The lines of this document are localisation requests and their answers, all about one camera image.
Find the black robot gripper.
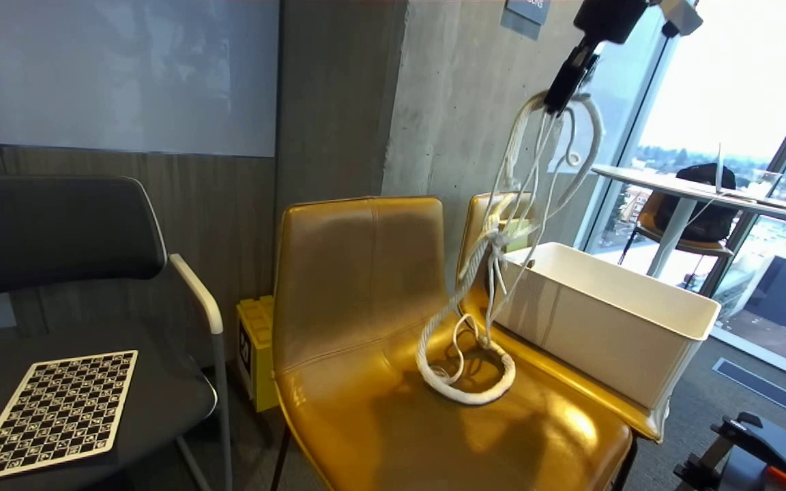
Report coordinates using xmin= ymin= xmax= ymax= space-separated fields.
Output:
xmin=544 ymin=0 xmax=647 ymax=115

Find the thick white braided rope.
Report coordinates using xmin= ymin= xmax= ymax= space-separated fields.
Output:
xmin=415 ymin=91 xmax=605 ymax=408

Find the thin white cord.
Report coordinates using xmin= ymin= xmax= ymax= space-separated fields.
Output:
xmin=445 ymin=93 xmax=587 ymax=365

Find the brown chair at table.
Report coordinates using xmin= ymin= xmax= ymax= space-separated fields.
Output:
xmin=623 ymin=164 xmax=736 ymax=273

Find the white plastic basket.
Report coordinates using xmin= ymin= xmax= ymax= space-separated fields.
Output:
xmin=496 ymin=243 xmax=721 ymax=440

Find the grey office chair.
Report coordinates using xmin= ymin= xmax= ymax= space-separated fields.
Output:
xmin=0 ymin=175 xmax=232 ymax=491

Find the white round table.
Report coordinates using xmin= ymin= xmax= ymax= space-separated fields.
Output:
xmin=591 ymin=164 xmax=786 ymax=277

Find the yellow box on floor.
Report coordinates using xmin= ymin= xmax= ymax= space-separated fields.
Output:
xmin=237 ymin=295 xmax=279 ymax=412

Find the black orange floor stand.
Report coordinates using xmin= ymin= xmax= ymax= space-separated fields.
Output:
xmin=675 ymin=412 xmax=786 ymax=491

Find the white perforated grid panel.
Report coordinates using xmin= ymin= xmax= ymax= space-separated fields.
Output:
xmin=0 ymin=350 xmax=140 ymax=481

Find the whiteboard on wall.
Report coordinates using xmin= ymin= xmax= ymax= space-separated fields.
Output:
xmin=0 ymin=0 xmax=279 ymax=157

